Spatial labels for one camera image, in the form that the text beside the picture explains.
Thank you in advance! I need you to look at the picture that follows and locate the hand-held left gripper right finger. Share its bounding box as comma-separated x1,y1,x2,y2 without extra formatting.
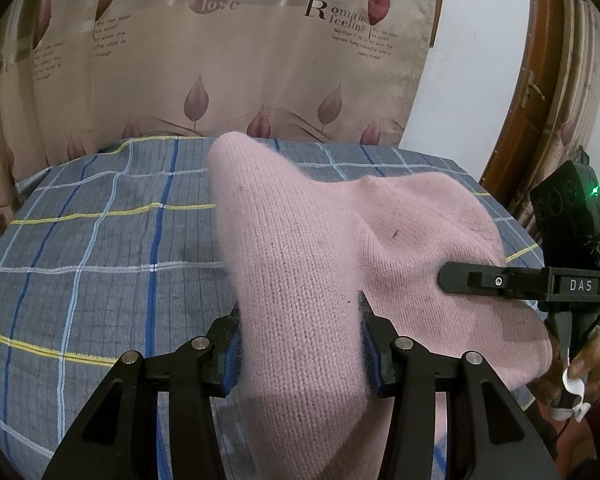
361,291,564,480

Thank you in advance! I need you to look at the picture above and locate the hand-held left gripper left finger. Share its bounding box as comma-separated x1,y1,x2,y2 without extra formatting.
40,304,242,480

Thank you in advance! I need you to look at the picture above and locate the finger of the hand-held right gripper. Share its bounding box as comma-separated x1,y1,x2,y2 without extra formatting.
438,260,552,306

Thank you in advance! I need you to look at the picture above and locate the pink knit sweater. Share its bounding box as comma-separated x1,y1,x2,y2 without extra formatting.
207,131,554,480

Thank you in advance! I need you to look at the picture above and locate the person's right hand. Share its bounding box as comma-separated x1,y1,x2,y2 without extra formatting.
527,325,600,407

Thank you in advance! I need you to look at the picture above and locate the brass door latch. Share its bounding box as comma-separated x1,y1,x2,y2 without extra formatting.
519,72,547,109

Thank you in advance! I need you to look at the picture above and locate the grey plaid bed sheet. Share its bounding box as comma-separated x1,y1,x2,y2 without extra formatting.
0,137,547,480

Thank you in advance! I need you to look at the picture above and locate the beige leaf print curtain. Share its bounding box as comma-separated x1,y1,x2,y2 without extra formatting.
0,0,439,261

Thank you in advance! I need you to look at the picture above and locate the brown wooden door frame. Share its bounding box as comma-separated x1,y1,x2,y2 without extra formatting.
479,0,600,222

